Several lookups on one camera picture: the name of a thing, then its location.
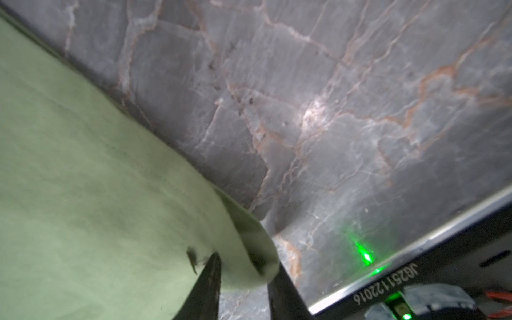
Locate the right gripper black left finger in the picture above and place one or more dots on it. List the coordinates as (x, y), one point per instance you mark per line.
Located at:
(203, 301)

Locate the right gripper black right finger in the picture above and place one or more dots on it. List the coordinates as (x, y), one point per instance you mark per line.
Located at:
(285, 303)

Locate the green tank top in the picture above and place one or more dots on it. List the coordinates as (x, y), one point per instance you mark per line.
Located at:
(97, 213)

